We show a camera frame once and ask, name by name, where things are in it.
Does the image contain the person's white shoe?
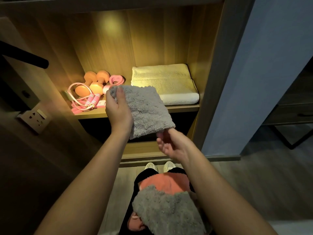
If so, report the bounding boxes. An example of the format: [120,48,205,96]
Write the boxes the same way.
[144,162,158,173]
[163,161,177,173]

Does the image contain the wooden shelf cabinet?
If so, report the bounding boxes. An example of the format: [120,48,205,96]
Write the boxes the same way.
[0,0,256,168]

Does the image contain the pink resistance band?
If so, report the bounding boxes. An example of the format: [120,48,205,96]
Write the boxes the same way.
[71,101,99,114]

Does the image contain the pink jump rope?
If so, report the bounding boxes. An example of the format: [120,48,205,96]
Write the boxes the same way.
[66,82,110,112]

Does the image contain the person's left hand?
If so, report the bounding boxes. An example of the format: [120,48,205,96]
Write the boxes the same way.
[105,86,134,136]

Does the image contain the pink heart-shaped hand grip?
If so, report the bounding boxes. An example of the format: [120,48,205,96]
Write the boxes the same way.
[109,75,125,87]

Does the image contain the grey fluffy towel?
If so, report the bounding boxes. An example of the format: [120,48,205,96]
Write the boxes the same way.
[109,85,176,140]
[132,185,213,235]

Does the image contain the black door handle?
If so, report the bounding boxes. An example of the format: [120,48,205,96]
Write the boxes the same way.
[0,40,49,69]

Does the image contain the person's black trousers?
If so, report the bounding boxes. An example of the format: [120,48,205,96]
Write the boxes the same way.
[118,167,203,235]

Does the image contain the orange dumbbell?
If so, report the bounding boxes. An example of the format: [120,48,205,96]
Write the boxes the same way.
[89,70,111,96]
[74,71,98,98]

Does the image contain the person's left forearm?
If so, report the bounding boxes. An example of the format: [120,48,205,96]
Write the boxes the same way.
[34,131,130,235]

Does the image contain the beige wall socket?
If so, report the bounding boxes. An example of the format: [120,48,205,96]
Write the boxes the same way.
[16,102,52,135]

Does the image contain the person's white right shoe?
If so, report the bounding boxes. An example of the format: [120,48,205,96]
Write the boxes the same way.
[163,161,177,173]

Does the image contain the unfolded grey fluffy towel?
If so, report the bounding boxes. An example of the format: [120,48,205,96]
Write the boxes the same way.
[132,185,213,235]

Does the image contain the person's white left shoe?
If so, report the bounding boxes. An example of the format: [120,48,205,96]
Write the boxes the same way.
[144,162,158,173]

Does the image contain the dark side table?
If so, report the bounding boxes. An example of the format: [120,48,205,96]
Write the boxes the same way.
[261,63,313,150]

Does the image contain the person's right hand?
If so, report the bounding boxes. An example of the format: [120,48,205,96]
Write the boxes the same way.
[156,128,196,165]

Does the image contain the orange fluffy towel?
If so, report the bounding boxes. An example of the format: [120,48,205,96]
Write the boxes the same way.
[138,172,192,196]

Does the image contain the person's right forearm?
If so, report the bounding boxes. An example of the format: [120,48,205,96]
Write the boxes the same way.
[180,154,278,235]

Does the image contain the folded cream white towel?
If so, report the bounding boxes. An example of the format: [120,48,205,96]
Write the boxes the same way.
[131,63,200,106]

